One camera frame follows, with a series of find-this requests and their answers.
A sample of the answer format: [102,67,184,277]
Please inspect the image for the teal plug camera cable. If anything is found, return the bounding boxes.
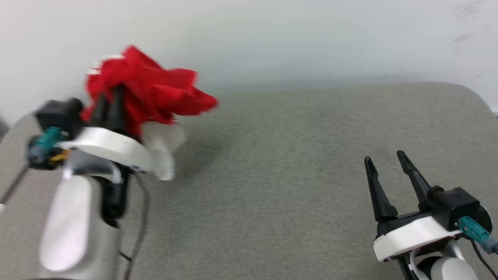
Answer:
[0,126,70,206]
[458,217,498,280]

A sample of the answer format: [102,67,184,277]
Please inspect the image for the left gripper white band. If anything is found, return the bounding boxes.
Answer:
[58,85,153,228]

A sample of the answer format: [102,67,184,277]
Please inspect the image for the right teal plug camera cable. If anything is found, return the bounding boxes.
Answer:
[458,217,498,280]

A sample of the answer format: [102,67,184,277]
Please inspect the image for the left teal plug camera cable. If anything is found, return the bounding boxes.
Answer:
[0,126,70,206]

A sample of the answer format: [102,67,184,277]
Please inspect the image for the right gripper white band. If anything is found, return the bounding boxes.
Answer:
[365,150,464,280]

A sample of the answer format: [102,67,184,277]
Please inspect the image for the grey fabric sofa seat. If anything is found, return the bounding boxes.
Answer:
[0,82,498,280]

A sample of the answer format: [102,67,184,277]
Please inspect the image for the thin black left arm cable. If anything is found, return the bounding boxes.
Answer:
[119,174,151,280]

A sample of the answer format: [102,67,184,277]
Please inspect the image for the red and white basketball jersey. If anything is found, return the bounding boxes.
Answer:
[81,45,219,181]

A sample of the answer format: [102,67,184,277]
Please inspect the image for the white flat right ribbon cable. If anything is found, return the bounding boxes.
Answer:
[409,249,431,280]

